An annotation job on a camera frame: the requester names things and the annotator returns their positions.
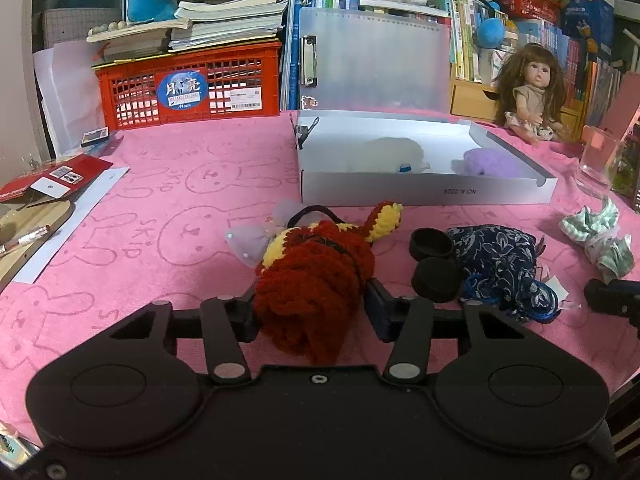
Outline red plastic basket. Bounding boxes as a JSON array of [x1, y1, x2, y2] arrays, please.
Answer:
[[497, 0, 563, 26]]

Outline pink printed blanket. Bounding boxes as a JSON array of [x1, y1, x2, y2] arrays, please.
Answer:
[[0, 110, 640, 443]]

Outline glass jar with green plant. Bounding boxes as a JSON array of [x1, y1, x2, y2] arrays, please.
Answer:
[[607, 140, 640, 211]]

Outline clear glass cup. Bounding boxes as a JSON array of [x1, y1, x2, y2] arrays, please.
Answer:
[[574, 125, 623, 200]]

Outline white paper sheets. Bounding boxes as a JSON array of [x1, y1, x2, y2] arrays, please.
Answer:
[[32, 42, 118, 156]]

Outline row of green white books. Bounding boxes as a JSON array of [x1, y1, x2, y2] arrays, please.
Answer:
[[320, 0, 518, 83]]

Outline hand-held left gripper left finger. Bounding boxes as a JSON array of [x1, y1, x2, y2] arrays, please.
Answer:
[[109, 282, 263, 386]]

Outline small card box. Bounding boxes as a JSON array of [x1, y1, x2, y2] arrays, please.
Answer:
[[81, 127, 111, 148]]

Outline white cardboard box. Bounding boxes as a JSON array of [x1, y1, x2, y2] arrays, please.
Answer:
[[291, 110, 559, 207]]

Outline green white striped cloth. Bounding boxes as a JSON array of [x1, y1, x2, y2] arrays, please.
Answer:
[[559, 196, 636, 283]]

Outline stack of books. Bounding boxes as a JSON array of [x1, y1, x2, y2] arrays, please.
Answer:
[[87, 0, 291, 61]]

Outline pink phone stand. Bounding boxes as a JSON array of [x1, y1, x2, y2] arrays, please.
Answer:
[[597, 105, 640, 146]]

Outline pen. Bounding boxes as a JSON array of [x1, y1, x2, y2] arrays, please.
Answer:
[[0, 225, 51, 257]]

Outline translucent plastic case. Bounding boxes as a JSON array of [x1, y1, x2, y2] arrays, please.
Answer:
[[298, 6, 452, 111]]

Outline black cord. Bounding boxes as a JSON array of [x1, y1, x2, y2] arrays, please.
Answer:
[[285, 204, 351, 231]]

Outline lilac gauze bow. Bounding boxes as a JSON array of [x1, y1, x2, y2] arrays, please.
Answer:
[[226, 199, 301, 268]]

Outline wooden board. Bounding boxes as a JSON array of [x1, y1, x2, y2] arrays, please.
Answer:
[[0, 199, 75, 291]]

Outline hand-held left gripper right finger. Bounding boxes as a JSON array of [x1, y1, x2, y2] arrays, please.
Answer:
[[364, 279, 531, 386]]

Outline white fluffy plush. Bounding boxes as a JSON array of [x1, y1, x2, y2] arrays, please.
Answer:
[[345, 136, 432, 175]]

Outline string of wooden beads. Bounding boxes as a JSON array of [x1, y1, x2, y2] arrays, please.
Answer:
[[87, 20, 128, 38]]

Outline blue plastic folders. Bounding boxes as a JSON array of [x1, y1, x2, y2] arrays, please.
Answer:
[[279, 0, 321, 111]]

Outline blue printed box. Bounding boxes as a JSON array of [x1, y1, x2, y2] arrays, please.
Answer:
[[560, 0, 616, 61]]

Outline yellow red striped crochet piece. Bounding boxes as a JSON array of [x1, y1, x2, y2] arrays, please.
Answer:
[[260, 201, 404, 267]]

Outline wooden drawer organizer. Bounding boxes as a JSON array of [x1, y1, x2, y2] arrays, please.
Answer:
[[450, 77, 586, 141]]

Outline white paper strip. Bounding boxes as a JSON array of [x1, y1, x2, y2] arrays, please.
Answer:
[[11, 167, 131, 283]]

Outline red plastic crate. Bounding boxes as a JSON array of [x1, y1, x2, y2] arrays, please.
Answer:
[[94, 40, 283, 131]]

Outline purple fluffy plush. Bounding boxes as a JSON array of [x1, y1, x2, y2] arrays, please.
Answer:
[[462, 147, 526, 178]]

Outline row of colourful books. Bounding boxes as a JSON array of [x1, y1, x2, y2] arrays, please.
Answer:
[[515, 17, 628, 111]]

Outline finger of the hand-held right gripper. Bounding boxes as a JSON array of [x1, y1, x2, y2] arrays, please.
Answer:
[[584, 277, 640, 338]]

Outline long-haired doll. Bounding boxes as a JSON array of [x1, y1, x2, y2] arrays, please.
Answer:
[[492, 42, 568, 146]]

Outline red booklet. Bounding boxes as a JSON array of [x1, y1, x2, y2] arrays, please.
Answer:
[[0, 154, 115, 203]]

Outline black round lid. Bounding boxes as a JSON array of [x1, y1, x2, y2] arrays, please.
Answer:
[[411, 257, 463, 304], [409, 228, 455, 262]]

